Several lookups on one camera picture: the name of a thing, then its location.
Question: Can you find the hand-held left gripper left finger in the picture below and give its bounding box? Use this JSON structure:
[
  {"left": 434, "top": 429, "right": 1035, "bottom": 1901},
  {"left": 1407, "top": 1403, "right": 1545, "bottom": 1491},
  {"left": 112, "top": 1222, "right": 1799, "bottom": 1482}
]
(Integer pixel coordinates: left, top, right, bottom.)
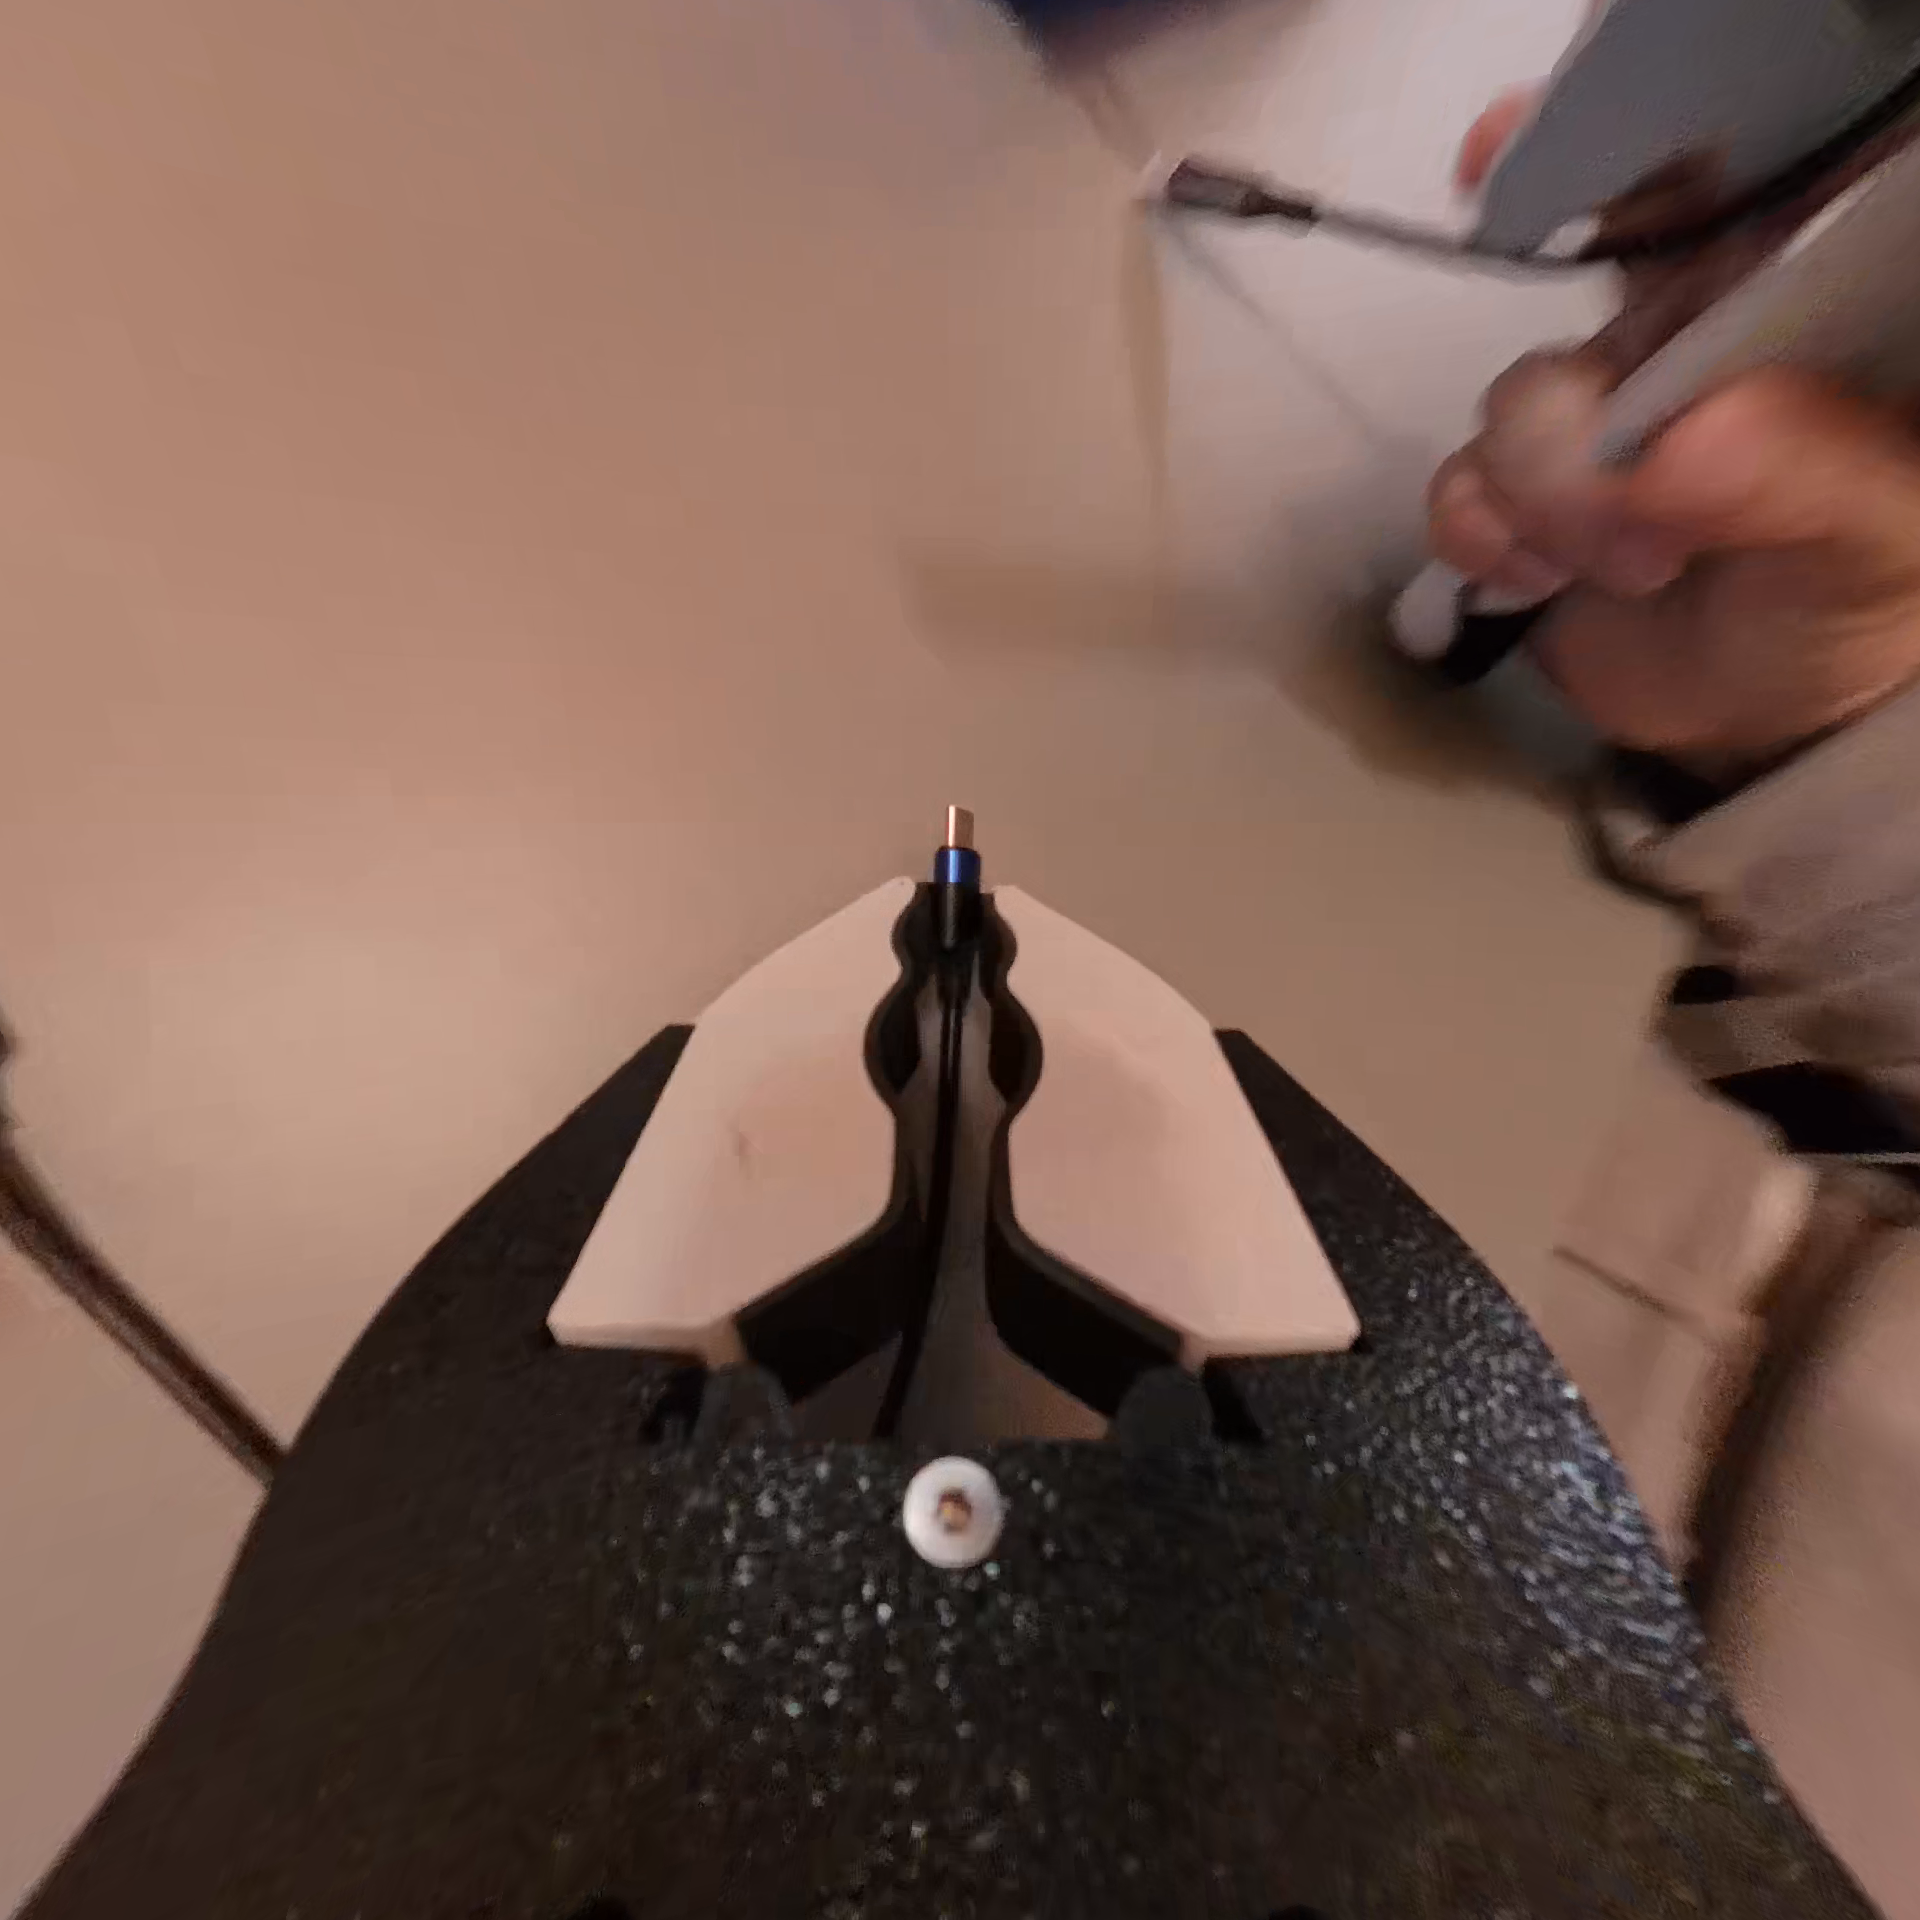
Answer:
[{"left": 546, "top": 877, "right": 956, "bottom": 1412}]

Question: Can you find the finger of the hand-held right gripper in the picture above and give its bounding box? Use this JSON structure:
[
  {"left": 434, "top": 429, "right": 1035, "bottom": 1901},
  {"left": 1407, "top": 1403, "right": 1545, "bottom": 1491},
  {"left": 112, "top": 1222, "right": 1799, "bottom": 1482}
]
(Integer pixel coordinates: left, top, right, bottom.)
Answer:
[{"left": 1478, "top": 0, "right": 1920, "bottom": 259}]

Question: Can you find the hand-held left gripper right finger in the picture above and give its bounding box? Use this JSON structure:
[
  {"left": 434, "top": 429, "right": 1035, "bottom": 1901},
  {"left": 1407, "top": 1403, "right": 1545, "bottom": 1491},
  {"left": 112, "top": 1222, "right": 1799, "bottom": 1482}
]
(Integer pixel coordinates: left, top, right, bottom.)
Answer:
[{"left": 959, "top": 883, "right": 1363, "bottom": 1419}]

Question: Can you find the person's right forearm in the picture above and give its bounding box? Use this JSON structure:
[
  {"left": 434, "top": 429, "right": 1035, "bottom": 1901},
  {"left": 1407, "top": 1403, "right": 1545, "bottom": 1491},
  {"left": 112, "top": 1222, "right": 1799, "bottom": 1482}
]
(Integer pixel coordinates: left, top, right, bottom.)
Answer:
[{"left": 1628, "top": 704, "right": 1920, "bottom": 1085}]

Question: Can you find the person's right hand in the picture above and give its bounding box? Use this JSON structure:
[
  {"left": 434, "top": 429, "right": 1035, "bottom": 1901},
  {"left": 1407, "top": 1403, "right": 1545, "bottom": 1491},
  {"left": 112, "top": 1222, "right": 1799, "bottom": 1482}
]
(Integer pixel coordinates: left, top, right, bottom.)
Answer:
[{"left": 1426, "top": 352, "right": 1920, "bottom": 758}]

